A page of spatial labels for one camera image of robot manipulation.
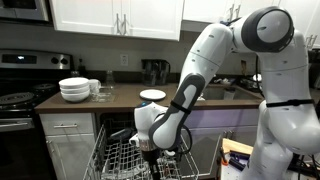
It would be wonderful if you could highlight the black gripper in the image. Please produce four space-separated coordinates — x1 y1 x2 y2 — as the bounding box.
142 149 162 180

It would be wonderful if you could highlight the white two-door upper cabinet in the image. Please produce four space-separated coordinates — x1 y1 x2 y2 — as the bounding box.
49 0 185 42

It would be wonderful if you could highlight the white oval lid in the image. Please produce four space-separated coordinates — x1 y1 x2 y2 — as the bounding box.
164 149 177 158

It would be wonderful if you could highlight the robot mounting table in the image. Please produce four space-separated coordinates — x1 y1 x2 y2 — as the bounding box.
218 151 254 180

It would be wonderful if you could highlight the white sink base cabinet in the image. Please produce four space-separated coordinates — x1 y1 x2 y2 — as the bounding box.
179 108 264 179

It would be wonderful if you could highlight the black tool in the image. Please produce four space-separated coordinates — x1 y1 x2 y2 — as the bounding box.
229 149 252 161
227 157 248 172

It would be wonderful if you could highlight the white lower cabinet door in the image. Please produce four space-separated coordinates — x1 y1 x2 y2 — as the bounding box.
44 133 98 180

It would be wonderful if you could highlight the wooden board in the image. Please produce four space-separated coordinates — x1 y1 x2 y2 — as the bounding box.
221 137 255 156

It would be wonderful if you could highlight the white drawer front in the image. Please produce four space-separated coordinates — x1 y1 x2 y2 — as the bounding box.
39 112 95 137

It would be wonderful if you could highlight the clear glass container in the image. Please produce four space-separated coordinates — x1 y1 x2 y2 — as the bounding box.
89 85 117 103

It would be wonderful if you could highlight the black coffee maker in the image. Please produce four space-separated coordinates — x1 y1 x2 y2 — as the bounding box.
141 58 172 87

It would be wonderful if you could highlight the tall glass jar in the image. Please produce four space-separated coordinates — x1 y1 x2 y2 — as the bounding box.
105 69 116 90

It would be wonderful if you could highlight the white mug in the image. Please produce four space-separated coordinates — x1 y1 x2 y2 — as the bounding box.
87 78 102 95

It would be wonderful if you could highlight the grey cup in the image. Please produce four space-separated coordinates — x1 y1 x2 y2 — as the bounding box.
222 88 236 101

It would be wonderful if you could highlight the white ceramic bowl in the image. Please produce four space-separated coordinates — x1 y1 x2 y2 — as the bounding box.
58 77 90 90
59 85 91 95
60 90 91 103

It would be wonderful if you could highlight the steel kitchen sink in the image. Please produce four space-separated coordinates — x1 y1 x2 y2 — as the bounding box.
199 85 263 102

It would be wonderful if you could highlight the dark bottle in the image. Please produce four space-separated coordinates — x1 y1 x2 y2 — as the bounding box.
77 58 87 77

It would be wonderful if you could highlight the black dish rack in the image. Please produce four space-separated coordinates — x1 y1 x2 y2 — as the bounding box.
239 74 263 92

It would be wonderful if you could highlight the black stainless stove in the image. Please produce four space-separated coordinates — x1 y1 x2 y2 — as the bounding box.
0 49 74 180

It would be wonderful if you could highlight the white upper cabinet over sink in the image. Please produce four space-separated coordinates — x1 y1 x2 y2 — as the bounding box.
181 0 320 49

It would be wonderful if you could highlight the stainless steel microwave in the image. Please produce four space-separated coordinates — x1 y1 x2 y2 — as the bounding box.
0 0 52 23

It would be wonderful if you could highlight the black utensil handle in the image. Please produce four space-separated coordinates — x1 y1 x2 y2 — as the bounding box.
109 128 133 141

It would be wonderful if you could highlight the metal wire dishwasher rack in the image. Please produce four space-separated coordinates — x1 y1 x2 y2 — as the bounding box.
82 122 200 180

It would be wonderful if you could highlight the silver drawer handle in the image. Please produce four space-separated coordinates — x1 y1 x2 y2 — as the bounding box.
53 123 79 130

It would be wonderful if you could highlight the white wall outlet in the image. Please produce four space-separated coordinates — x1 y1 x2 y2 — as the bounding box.
120 53 129 67

